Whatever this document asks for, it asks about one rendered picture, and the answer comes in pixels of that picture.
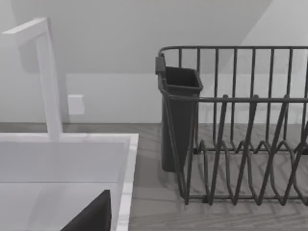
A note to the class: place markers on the tall white tap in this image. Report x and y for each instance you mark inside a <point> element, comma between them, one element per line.
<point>49,79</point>

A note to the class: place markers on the white wall socket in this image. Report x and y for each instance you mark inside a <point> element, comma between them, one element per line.
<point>76,104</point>

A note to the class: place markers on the white sink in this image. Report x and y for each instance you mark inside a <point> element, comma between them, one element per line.
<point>72,163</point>

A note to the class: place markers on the dark grey cutlery holder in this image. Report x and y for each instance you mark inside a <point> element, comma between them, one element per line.
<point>179,115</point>

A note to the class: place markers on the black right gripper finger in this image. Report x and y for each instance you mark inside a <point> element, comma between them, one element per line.
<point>93,215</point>

